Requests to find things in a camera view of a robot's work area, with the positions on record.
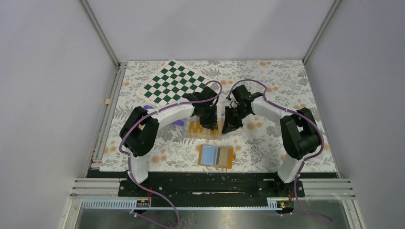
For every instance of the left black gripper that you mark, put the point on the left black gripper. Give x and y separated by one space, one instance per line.
211 123

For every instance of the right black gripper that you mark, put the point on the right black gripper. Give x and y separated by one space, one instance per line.
229 124

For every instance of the clear plastic card box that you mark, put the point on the clear plastic card box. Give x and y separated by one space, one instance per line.
193 129

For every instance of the orange card holder wallet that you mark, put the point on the orange card holder wallet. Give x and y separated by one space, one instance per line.
209 156

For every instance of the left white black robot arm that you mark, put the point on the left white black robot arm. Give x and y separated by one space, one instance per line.
140 130

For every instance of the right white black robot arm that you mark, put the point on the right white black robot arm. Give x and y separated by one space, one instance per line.
300 134

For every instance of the purple marker pen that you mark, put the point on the purple marker pen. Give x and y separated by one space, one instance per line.
177 122

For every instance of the floral table cloth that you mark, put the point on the floral table cloth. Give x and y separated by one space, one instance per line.
257 145

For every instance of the green white chessboard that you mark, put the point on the green white chessboard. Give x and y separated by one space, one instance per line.
171 81

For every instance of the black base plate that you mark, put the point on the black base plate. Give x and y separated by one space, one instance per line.
199 189

